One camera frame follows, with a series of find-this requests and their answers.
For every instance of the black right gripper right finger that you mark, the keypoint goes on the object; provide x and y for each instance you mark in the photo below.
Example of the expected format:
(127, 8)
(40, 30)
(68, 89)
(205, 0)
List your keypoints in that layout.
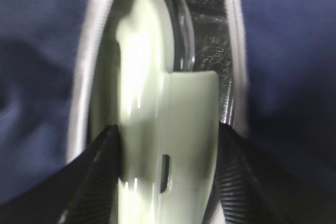
(253, 188)

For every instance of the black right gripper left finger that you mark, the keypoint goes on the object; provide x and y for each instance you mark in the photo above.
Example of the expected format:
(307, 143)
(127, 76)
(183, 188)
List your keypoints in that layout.
(93, 202)

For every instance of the green lid glass container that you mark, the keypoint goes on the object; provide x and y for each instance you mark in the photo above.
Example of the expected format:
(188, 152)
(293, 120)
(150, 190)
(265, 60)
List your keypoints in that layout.
(166, 112)

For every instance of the navy blue lunch bag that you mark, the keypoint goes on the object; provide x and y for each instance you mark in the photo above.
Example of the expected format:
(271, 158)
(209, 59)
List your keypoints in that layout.
(275, 62)

